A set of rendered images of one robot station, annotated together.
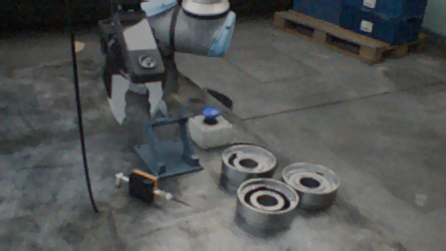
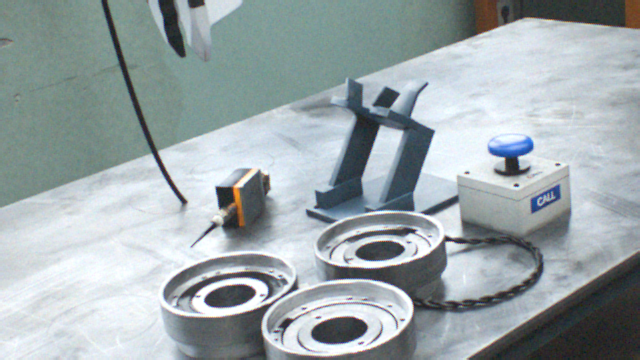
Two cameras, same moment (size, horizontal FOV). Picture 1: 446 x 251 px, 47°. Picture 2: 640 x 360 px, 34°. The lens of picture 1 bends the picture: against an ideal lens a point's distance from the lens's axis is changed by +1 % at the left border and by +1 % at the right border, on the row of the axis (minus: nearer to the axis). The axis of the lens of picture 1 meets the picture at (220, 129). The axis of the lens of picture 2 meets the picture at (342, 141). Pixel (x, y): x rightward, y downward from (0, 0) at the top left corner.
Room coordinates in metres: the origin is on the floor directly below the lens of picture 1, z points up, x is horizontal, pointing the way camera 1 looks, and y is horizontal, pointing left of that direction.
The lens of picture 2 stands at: (0.76, -0.82, 1.19)
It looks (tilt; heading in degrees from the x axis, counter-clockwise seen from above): 19 degrees down; 83
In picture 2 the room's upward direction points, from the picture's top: 7 degrees counter-clockwise
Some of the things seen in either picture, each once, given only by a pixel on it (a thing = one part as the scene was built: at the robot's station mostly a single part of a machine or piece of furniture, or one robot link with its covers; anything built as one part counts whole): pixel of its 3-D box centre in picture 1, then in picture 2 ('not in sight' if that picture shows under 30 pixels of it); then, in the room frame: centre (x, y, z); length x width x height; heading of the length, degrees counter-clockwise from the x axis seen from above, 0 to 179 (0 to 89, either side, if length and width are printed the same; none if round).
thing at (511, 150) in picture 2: (210, 120); (511, 163); (1.00, 0.02, 0.85); 0.04 x 0.04 x 0.05
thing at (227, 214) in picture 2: (152, 191); (228, 207); (0.75, 0.11, 0.82); 0.17 x 0.02 x 0.04; 62
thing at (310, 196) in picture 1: (309, 186); (340, 340); (0.82, -0.17, 0.82); 0.10 x 0.10 x 0.04
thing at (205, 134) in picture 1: (208, 128); (518, 188); (1.01, 0.02, 0.82); 0.08 x 0.07 x 0.05; 32
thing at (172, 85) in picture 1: (152, 67); not in sight; (1.30, 0.20, 0.85); 0.15 x 0.15 x 0.10
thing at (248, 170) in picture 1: (248, 166); (381, 260); (0.87, -0.06, 0.82); 0.10 x 0.10 x 0.04
